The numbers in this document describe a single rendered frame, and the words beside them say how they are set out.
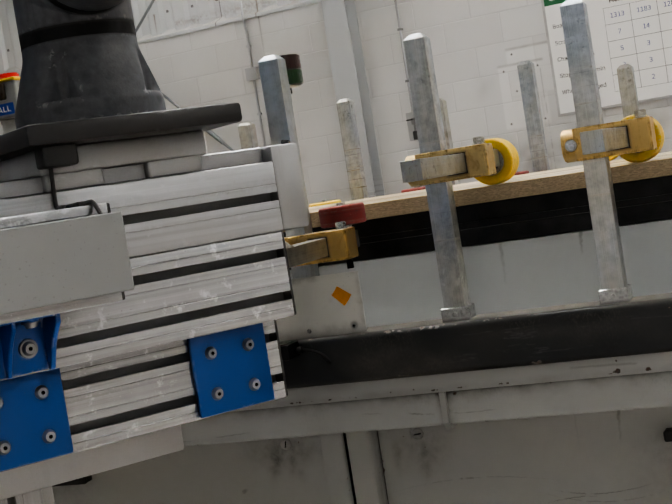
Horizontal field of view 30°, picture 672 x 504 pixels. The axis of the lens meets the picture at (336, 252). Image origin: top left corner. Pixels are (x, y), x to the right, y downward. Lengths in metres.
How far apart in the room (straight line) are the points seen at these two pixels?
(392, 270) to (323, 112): 7.91
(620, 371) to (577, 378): 0.07
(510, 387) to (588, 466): 0.30
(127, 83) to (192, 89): 9.49
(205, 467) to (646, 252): 0.96
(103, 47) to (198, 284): 0.25
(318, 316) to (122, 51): 0.90
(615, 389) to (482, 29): 7.72
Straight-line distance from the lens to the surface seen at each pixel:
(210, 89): 10.65
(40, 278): 1.07
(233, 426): 2.20
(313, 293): 2.06
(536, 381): 2.01
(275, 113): 2.07
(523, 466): 2.29
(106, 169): 1.25
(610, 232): 1.94
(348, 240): 2.04
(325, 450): 2.36
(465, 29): 9.66
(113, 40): 1.27
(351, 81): 9.80
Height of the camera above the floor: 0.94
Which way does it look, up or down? 3 degrees down
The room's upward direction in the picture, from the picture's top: 9 degrees counter-clockwise
